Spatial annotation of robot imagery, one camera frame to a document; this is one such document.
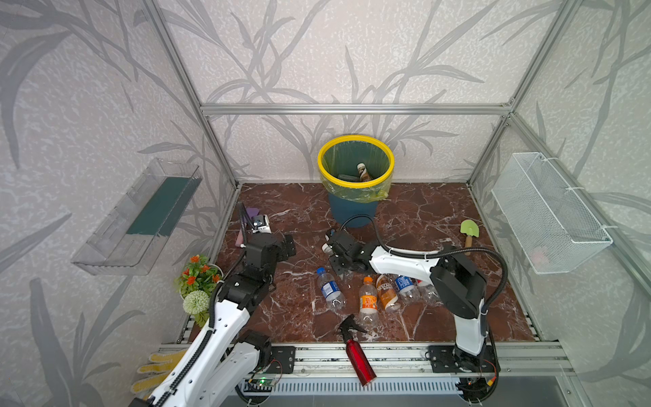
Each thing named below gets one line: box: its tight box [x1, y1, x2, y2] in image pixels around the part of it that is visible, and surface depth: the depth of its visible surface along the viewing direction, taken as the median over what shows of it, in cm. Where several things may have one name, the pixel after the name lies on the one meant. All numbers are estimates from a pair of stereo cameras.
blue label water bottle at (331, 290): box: [316, 267, 346, 312], surface depth 85 cm
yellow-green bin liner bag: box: [317, 134, 396, 204], surface depth 96 cm
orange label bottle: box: [358, 275, 379, 329], surface depth 82 cm
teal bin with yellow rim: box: [317, 133, 396, 227], surface depth 96 cm
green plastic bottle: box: [337, 172, 362, 182], surface depth 104 cm
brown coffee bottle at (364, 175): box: [356, 162, 373, 183], surface depth 103 cm
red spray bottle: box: [338, 313, 377, 387], surface depth 74 cm
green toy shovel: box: [460, 218, 479, 256], surface depth 104 cm
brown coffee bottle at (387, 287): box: [375, 273, 399, 311], surface depth 84 cm
